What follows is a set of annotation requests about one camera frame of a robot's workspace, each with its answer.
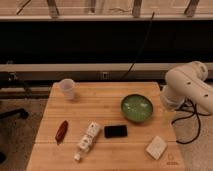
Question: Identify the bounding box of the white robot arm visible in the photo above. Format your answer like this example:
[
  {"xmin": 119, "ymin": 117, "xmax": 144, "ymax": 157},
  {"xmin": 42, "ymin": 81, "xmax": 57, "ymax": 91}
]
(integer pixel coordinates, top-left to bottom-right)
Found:
[{"xmin": 160, "ymin": 61, "xmax": 213, "ymax": 114}]

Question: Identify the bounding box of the black floor cable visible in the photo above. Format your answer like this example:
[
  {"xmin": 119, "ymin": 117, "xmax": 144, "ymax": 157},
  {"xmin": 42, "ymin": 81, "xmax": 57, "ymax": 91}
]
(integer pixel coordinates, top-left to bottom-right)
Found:
[{"xmin": 171, "ymin": 99, "xmax": 212, "ymax": 145}]

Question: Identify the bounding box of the white sponge block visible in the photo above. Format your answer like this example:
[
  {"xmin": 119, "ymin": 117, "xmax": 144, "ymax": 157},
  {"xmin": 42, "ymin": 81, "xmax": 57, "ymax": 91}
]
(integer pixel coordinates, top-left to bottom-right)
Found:
[{"xmin": 146, "ymin": 136, "xmax": 167, "ymax": 160}]

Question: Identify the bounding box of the black hanging cable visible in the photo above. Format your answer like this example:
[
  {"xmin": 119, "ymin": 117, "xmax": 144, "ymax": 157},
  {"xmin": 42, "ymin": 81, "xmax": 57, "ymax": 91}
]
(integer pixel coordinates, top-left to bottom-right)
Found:
[{"xmin": 119, "ymin": 11, "xmax": 156, "ymax": 82}]

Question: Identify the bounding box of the green ceramic bowl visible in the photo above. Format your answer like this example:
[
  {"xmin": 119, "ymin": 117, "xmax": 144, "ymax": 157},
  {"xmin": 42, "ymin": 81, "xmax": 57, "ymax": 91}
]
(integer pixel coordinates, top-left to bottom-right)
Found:
[{"xmin": 121, "ymin": 94, "xmax": 153, "ymax": 123}]

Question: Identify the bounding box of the black smartphone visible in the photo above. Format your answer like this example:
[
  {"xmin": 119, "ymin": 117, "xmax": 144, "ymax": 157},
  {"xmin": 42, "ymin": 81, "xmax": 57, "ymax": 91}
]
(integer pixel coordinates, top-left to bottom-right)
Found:
[{"xmin": 104, "ymin": 125, "xmax": 127, "ymax": 138}]

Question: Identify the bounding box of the clear plastic measuring cup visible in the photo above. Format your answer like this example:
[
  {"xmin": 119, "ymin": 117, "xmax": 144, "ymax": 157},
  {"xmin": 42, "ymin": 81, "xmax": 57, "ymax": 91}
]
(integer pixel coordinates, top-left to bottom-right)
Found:
[{"xmin": 58, "ymin": 79, "xmax": 75, "ymax": 100}]

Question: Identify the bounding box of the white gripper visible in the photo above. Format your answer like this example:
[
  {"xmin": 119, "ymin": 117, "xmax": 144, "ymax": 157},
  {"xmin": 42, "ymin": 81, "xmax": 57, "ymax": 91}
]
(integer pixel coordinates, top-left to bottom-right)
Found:
[{"xmin": 160, "ymin": 86, "xmax": 182, "ymax": 110}]

